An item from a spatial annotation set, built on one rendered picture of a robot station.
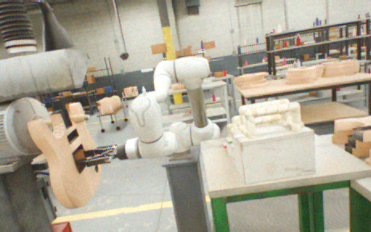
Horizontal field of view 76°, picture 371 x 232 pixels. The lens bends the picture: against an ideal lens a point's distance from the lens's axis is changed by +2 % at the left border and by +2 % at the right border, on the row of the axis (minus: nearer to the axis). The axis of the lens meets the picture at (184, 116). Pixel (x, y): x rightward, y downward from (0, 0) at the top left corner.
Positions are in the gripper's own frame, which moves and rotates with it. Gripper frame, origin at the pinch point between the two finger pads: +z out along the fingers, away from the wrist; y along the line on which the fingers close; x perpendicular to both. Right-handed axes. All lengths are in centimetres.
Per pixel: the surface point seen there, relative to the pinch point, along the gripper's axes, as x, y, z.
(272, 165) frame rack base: -10, -13, -76
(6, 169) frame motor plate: 2.5, -4.3, 29.6
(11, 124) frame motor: 20.5, -2.8, 20.8
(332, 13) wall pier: 27, 1092, -750
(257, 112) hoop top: 11, -10, -73
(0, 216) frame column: -19.2, -4.3, 41.6
